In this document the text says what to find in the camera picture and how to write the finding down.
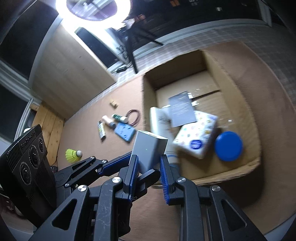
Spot white power adapter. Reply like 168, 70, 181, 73
132, 131, 168, 174

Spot blue plastic plate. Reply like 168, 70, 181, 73
114, 123, 136, 143

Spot patterned lighter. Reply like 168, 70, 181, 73
97, 120, 106, 141

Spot white blue lotion bottle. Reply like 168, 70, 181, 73
149, 107, 179, 165

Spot green white tube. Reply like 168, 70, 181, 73
112, 114, 128, 123

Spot white tissue pack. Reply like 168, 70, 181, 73
173, 110, 218, 159

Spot blue round lid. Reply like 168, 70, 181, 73
214, 131, 243, 162

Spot dark booklet card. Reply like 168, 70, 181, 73
169, 91, 197, 128

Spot yellow shuttlecock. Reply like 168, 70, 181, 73
65, 149, 83, 163

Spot wooden clothespin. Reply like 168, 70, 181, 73
110, 100, 118, 109

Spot wooden cabinet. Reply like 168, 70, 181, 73
29, 25, 116, 119

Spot black power strip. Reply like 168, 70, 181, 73
112, 66, 128, 74

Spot cardboard box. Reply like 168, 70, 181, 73
142, 42, 261, 185

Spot black camera box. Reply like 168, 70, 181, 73
1, 125, 57, 227

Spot ring light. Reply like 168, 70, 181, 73
55, 1, 132, 22

